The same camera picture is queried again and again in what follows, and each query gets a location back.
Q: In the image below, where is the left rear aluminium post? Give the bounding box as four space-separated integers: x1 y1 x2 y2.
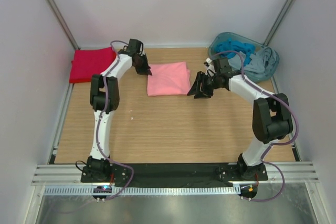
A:
45 0 80 50

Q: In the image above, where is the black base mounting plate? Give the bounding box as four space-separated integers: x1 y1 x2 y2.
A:
80 163 268 188

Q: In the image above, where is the folded red t shirt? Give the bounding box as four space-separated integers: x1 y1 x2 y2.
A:
69 46 117 84

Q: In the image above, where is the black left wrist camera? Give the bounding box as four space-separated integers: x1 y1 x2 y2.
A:
126 38 144 56

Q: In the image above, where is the pink t shirt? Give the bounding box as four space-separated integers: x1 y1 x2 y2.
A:
146 61 191 97

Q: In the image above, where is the grey blue t shirt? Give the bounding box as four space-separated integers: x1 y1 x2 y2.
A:
244 47 278 79

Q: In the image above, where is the aluminium frame rail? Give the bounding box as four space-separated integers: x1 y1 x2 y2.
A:
31 162 319 186

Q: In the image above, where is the teal plastic bin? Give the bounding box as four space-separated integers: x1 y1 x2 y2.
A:
208 32 280 83

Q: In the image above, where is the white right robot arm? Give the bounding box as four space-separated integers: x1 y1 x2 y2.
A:
187 71 293 180

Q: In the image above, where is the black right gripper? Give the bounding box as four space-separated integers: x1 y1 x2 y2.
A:
187 71 220 99

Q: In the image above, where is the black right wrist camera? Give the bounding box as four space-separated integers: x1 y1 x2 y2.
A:
212 57 232 74

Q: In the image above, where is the right rear aluminium post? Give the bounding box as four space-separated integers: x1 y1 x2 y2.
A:
263 0 295 46

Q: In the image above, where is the white slotted cable duct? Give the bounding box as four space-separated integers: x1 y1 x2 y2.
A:
44 185 240 196

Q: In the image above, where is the folded magenta t shirt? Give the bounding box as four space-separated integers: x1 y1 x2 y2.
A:
69 47 114 82

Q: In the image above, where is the aluminium post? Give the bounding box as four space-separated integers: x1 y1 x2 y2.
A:
263 0 295 46
45 0 80 50

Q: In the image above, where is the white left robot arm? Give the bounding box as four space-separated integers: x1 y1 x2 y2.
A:
81 51 151 183

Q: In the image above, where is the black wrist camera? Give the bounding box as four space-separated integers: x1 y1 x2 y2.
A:
212 57 232 74
126 38 144 56

